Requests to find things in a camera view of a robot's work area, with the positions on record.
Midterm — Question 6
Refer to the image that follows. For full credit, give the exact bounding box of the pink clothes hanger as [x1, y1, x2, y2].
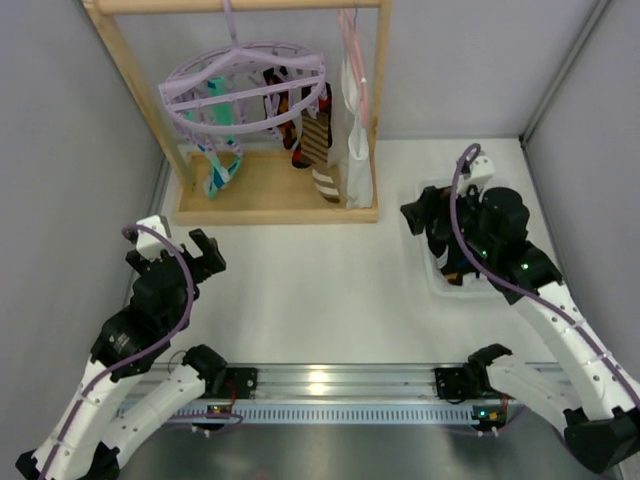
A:
[338, 9, 369, 122]

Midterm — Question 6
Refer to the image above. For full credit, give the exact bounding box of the white plastic laundry basket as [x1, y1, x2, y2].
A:
[415, 177, 508, 300]

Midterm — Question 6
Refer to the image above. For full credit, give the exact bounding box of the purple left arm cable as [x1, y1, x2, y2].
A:
[42, 224, 194, 476]

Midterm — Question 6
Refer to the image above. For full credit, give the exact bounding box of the white cloth on hanger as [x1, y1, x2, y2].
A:
[331, 53, 373, 209]

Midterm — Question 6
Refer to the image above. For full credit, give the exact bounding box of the brown striped sock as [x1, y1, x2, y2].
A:
[300, 111, 341, 204]

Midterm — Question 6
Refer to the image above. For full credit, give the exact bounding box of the mint green patterned sock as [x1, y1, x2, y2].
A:
[184, 77, 234, 200]

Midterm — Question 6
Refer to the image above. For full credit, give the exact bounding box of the purple round clip hanger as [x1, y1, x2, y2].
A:
[159, 1, 326, 145]

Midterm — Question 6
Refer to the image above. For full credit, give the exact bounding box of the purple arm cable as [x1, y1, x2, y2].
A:
[42, 224, 194, 476]
[451, 144, 640, 406]

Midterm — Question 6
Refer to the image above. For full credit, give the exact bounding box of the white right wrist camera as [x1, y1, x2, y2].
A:
[457, 151, 495, 196]

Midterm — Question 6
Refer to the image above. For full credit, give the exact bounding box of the aluminium corner profile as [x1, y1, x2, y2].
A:
[518, 0, 615, 150]

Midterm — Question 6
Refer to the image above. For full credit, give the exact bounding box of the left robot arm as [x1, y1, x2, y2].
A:
[15, 223, 227, 479]

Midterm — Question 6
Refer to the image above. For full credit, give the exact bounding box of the aluminium mounting rail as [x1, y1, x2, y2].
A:
[117, 362, 626, 404]

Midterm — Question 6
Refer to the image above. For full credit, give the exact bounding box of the wooden drying rack frame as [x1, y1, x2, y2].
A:
[84, 1, 392, 226]

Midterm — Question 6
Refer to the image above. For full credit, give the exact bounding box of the black sock with blue accents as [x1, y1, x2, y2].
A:
[427, 237, 474, 275]

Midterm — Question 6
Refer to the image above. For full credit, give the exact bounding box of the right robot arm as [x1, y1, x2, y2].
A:
[400, 186, 639, 474]

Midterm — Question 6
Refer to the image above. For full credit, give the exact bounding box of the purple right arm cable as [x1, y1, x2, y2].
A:
[451, 144, 640, 406]

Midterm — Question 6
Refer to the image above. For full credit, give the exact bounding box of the white slotted cable duct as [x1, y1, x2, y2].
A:
[117, 402, 609, 427]

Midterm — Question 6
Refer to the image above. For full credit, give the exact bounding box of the brown argyle sock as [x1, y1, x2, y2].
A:
[443, 271, 466, 287]

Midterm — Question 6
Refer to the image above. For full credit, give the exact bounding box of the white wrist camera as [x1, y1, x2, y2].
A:
[457, 151, 495, 196]
[133, 215, 171, 261]

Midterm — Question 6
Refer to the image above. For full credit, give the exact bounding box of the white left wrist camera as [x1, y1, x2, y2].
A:
[133, 215, 171, 261]

